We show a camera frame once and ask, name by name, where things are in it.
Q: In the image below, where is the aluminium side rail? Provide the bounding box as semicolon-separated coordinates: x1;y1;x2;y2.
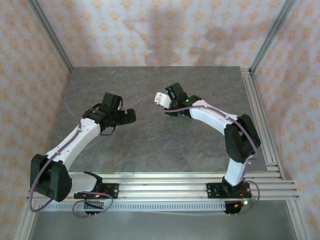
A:
240;67;286;180

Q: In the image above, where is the white slotted cable duct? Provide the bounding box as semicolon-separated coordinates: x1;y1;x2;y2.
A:
37;202;227;212

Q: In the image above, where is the right black base electronics bracket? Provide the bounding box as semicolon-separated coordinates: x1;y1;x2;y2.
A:
223;198;256;216

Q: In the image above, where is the wide aluminium mounting rail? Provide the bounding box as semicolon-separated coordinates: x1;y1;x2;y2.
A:
26;172;300;201

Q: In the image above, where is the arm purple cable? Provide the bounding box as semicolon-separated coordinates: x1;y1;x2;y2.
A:
28;86;113;219
163;104;263;216

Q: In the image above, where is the grey metal sheet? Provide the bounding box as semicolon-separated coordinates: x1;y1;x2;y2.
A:
27;211;298;240

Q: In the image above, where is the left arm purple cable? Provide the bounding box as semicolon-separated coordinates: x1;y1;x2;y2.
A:
28;86;113;219

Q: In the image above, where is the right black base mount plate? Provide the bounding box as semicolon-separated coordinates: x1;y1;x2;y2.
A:
205;182;252;200

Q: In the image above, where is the aluminium frame post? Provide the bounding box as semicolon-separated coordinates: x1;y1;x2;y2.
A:
249;0;298;75
26;0;74;75

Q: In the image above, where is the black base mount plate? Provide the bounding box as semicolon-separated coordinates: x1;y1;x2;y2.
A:
205;182;252;200
73;183;119;200

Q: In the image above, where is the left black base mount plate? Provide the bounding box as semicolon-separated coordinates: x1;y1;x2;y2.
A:
73;183;119;200

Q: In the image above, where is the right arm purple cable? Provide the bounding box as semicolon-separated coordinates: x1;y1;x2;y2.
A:
163;104;263;216

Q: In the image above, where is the short aluminium frame leg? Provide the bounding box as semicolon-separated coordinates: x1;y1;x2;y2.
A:
286;199;313;240
13;199;38;240

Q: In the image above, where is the black base electronics bracket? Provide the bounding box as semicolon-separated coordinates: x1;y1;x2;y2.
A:
83;199;106;216
223;198;256;216

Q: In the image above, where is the left black base electronics bracket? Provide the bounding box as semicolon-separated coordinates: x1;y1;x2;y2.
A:
83;199;106;216

